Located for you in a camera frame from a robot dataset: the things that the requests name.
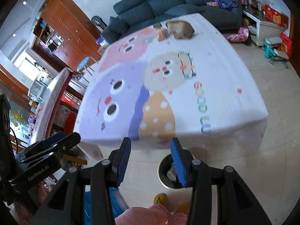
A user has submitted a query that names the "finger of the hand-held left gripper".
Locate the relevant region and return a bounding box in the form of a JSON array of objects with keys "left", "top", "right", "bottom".
[
  {"left": 14, "top": 131, "right": 69, "bottom": 156},
  {"left": 20, "top": 132, "right": 81, "bottom": 163}
]

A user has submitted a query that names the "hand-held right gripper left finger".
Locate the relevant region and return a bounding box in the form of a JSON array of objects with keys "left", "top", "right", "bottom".
[{"left": 29, "top": 137, "right": 132, "bottom": 225}]

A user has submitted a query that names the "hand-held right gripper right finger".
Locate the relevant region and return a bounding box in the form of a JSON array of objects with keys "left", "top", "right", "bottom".
[{"left": 170, "top": 137, "right": 272, "bottom": 225}]

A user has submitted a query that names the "black bin with yellow rim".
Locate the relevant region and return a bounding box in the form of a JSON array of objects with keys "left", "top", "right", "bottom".
[{"left": 157, "top": 153, "right": 196, "bottom": 190}]

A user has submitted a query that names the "red plastic bucket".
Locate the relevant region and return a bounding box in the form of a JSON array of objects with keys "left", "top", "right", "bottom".
[{"left": 64, "top": 112, "right": 78, "bottom": 134}]

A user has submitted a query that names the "wooden dining table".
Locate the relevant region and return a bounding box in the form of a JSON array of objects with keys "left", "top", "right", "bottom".
[{"left": 30, "top": 67, "right": 85, "bottom": 143}]

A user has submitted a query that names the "white microwave oven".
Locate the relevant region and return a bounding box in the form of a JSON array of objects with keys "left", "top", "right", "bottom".
[{"left": 28, "top": 80, "right": 48, "bottom": 99}]

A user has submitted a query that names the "person's left leg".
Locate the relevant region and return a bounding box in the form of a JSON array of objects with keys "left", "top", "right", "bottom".
[{"left": 114, "top": 204, "right": 170, "bottom": 225}]

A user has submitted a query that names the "blue plastic storage box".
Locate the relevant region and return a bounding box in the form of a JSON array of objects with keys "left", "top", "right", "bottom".
[{"left": 84, "top": 187, "right": 130, "bottom": 225}]

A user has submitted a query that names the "blue round stool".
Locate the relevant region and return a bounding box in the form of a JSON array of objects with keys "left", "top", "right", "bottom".
[{"left": 75, "top": 57, "right": 99, "bottom": 85}]

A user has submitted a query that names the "cartoon-print covered table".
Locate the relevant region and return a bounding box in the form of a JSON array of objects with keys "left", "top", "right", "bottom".
[{"left": 73, "top": 13, "right": 269, "bottom": 162}]

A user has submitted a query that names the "wooden cabinet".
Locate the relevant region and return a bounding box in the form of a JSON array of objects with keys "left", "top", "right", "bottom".
[{"left": 31, "top": 0, "right": 104, "bottom": 72}]

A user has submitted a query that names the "black electric fan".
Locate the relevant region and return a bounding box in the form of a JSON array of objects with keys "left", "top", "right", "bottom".
[{"left": 91, "top": 16, "right": 105, "bottom": 31}]

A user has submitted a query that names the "dark teal cushion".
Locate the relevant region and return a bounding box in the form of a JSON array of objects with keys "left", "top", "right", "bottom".
[
  {"left": 108, "top": 16, "right": 128, "bottom": 34},
  {"left": 164, "top": 4, "right": 204, "bottom": 17}
]

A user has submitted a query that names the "pink hoverboard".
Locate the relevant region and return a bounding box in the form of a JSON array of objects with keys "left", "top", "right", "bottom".
[{"left": 224, "top": 27, "right": 252, "bottom": 46}]

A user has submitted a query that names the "teal ride-on toy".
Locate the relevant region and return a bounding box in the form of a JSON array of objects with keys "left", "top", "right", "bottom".
[{"left": 262, "top": 37, "right": 290, "bottom": 68}]

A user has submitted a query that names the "white low cabinet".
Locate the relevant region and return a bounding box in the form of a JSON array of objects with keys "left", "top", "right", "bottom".
[{"left": 242, "top": 5, "right": 289, "bottom": 47}]

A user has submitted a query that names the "red gift bag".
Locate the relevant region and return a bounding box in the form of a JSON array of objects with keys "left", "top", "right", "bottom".
[{"left": 279, "top": 31, "right": 293, "bottom": 61}]

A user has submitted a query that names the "dark teal sofa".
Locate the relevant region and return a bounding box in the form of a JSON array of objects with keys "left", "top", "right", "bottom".
[{"left": 101, "top": 0, "right": 243, "bottom": 45}]

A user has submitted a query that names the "red gift box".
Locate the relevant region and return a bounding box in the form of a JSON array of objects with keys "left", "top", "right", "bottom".
[{"left": 264, "top": 3, "right": 289, "bottom": 29}]

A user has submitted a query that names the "black tiered stand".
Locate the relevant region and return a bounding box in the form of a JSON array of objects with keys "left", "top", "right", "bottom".
[{"left": 250, "top": 0, "right": 264, "bottom": 11}]

